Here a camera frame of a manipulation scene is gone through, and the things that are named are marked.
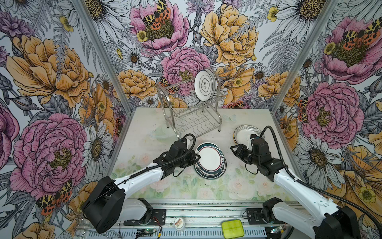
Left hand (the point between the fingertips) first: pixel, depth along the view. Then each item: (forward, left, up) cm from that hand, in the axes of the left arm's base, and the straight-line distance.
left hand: (200, 161), depth 82 cm
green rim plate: (+8, -6, +1) cm, 10 cm away
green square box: (-30, -14, -10) cm, 34 cm away
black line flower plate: (+36, -3, +23) cm, 43 cm away
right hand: (+3, -17, +3) cm, 18 cm away
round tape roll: (-28, +10, -1) cm, 30 cm away
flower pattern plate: (+54, -14, +11) cm, 57 cm away
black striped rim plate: (+24, -31, -10) cm, 40 cm away
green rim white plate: (-2, -6, -2) cm, 6 cm away
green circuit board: (-29, +26, -12) cm, 41 cm away
